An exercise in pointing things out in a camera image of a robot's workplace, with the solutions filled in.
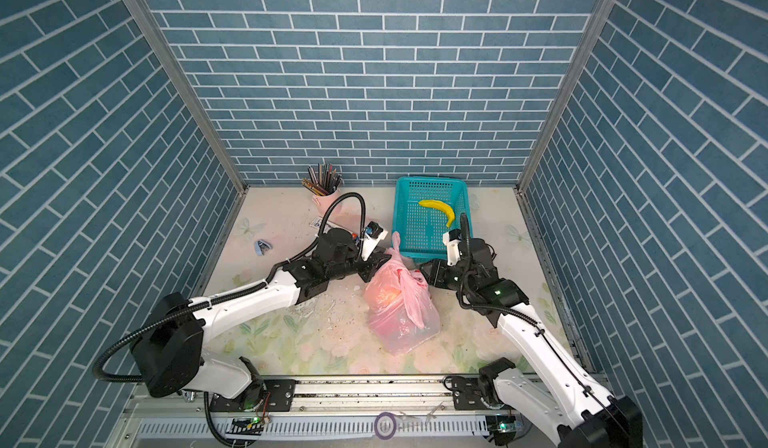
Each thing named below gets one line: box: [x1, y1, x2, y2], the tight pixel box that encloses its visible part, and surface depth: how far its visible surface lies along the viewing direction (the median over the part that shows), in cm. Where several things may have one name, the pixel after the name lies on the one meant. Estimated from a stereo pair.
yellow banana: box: [418, 200, 456, 228], surface depth 114 cm
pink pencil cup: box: [312, 189, 343, 218], surface depth 107 cm
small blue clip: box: [254, 240, 272, 256], surface depth 103 cm
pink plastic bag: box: [364, 231, 442, 356], surface depth 80 cm
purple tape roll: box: [374, 412, 397, 441], surface depth 71 cm
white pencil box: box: [309, 216, 332, 234], surface depth 110 cm
